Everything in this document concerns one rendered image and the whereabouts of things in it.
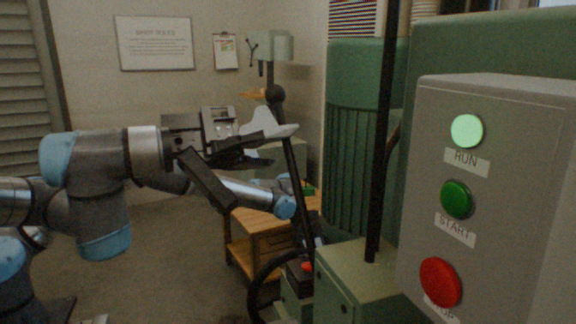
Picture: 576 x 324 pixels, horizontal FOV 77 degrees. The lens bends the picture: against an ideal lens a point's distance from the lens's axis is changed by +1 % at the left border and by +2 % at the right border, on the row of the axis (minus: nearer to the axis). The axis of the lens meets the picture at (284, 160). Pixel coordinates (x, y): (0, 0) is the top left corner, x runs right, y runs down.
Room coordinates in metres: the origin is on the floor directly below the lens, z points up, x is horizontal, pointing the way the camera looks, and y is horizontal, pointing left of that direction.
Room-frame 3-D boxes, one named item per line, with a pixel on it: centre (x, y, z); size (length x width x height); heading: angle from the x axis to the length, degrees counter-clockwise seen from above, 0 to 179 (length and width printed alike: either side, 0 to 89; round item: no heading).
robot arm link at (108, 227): (0.50, 0.29, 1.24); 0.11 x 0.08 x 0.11; 63
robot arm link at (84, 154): (0.49, 0.28, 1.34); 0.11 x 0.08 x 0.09; 110
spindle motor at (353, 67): (0.55, -0.15, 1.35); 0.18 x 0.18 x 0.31
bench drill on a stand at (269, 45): (2.95, 0.11, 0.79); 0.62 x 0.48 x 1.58; 27
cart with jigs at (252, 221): (2.10, 0.03, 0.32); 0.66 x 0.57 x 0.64; 118
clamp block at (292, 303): (0.73, -0.08, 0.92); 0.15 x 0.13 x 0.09; 110
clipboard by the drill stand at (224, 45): (3.57, 0.56, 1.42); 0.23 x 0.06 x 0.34; 118
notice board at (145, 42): (3.30, 1.11, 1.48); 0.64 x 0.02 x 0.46; 118
